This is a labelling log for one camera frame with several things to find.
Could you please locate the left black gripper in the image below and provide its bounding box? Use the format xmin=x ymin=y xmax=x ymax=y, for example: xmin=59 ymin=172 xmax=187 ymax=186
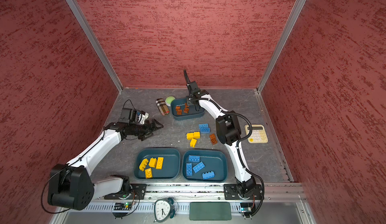
xmin=130 ymin=119 xmax=163 ymax=140

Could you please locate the yellow brick tall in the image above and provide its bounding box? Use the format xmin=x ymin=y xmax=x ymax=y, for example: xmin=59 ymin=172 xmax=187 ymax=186
xmin=156 ymin=157 xmax=164 ymax=170

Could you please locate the yellow brick bottom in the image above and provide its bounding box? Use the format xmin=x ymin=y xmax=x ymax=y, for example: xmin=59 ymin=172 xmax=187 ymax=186
xmin=190 ymin=138 xmax=197 ymax=148

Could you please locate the blue brick thin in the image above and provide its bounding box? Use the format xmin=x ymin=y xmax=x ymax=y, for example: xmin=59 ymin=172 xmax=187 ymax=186
xmin=188 ymin=155 xmax=200 ymax=163

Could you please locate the blue brick long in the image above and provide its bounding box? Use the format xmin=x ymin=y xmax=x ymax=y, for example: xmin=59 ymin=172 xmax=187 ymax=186
xmin=186 ymin=163 xmax=193 ymax=176

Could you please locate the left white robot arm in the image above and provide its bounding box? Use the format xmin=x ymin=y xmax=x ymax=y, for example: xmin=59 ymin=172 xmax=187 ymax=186
xmin=44 ymin=119 xmax=163 ymax=211

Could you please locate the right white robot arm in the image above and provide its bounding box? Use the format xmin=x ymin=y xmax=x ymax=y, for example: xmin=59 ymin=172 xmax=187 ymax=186
xmin=187 ymin=80 xmax=265 ymax=199

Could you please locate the back teal bin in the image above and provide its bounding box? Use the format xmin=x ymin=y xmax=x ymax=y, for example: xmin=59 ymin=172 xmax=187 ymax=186
xmin=170 ymin=97 xmax=205 ymax=120

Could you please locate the teal bin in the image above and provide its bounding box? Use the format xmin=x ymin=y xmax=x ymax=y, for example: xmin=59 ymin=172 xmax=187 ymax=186
xmin=182 ymin=150 xmax=228 ymax=183
xmin=133 ymin=148 xmax=181 ymax=180
xmin=170 ymin=97 xmax=205 ymax=120

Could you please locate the green round ball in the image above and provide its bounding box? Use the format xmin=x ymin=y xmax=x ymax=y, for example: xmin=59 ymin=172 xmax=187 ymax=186
xmin=165 ymin=96 xmax=176 ymax=106

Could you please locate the front left teal bin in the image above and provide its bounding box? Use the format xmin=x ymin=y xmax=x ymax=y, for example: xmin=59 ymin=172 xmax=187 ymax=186
xmin=133 ymin=148 xmax=181 ymax=180

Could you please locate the front right teal bin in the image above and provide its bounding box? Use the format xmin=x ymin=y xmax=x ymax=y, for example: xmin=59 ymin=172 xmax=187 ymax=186
xmin=182 ymin=150 xmax=228 ymax=183

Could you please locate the beige calculator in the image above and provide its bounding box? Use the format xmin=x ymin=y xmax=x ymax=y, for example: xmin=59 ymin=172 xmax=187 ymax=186
xmin=248 ymin=124 xmax=268 ymax=143

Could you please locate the left controller board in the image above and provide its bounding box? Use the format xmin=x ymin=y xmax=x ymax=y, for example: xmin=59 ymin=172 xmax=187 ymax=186
xmin=113 ymin=202 xmax=132 ymax=212

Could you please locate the controller board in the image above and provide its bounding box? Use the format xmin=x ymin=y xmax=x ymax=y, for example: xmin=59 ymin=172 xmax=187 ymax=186
xmin=239 ymin=202 xmax=255 ymax=213
xmin=113 ymin=202 xmax=132 ymax=212

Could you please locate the white analog clock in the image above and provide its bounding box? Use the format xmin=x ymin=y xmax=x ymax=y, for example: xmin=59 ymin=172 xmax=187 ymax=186
xmin=153 ymin=197 xmax=176 ymax=223

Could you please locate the dark green pad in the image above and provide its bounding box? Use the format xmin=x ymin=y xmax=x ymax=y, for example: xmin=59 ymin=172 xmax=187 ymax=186
xmin=190 ymin=202 xmax=232 ymax=221

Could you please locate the right controller board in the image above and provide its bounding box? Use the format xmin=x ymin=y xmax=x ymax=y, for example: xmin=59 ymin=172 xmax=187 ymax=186
xmin=239 ymin=202 xmax=255 ymax=213

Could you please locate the right black corrugated cable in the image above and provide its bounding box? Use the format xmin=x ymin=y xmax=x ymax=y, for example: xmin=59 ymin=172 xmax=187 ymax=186
xmin=183 ymin=69 xmax=265 ymax=206

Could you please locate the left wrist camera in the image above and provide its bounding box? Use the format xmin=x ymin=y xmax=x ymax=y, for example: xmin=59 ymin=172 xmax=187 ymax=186
xmin=119 ymin=108 xmax=149 ymax=125

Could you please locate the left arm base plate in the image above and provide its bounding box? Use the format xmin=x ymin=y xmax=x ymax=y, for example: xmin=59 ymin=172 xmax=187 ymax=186
xmin=104 ymin=183 xmax=147 ymax=201

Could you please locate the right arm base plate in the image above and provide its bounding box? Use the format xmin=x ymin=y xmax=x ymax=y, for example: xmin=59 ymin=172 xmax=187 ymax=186
xmin=223 ymin=184 xmax=263 ymax=200

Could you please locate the aluminium front rail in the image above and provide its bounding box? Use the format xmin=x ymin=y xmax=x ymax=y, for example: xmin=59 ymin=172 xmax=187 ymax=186
xmin=142 ymin=182 xmax=308 ymax=202

